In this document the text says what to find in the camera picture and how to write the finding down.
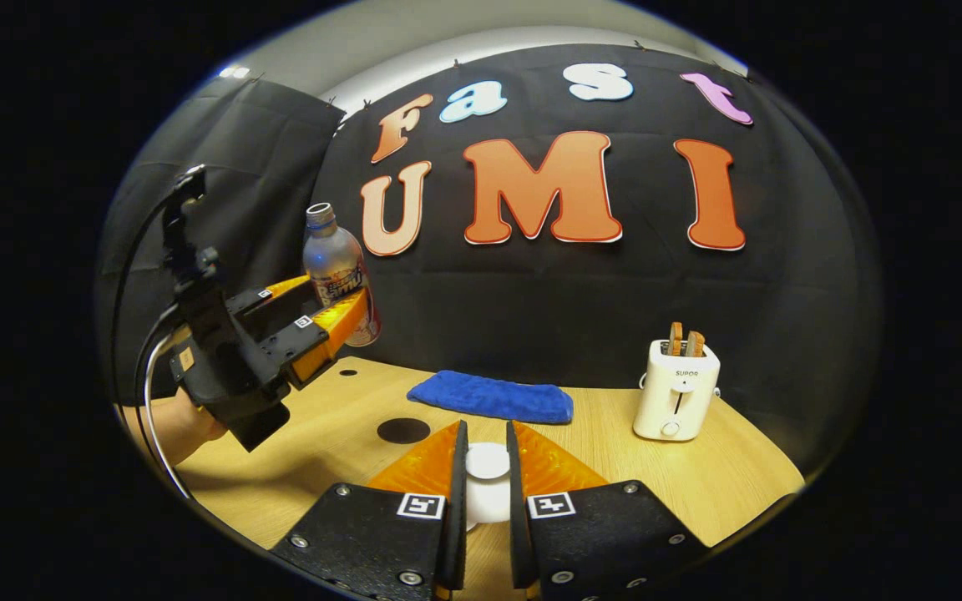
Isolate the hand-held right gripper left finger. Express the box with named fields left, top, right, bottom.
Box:
left=270, top=419, right=470, bottom=601

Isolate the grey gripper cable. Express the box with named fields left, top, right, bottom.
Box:
left=145, top=332, right=194, bottom=500

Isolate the blue cloth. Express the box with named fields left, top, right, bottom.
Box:
left=407, top=370, right=575, bottom=425

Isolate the silver water bottle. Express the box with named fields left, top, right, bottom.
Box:
left=303, top=201, right=382, bottom=348

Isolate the black round coaster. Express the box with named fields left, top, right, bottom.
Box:
left=377, top=417, right=432, bottom=445

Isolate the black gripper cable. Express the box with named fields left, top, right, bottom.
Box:
left=109, top=171, right=198, bottom=393

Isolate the white toaster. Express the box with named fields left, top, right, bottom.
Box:
left=633, top=338, right=722, bottom=443

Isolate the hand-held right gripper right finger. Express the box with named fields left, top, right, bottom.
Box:
left=505, top=419, right=710, bottom=601

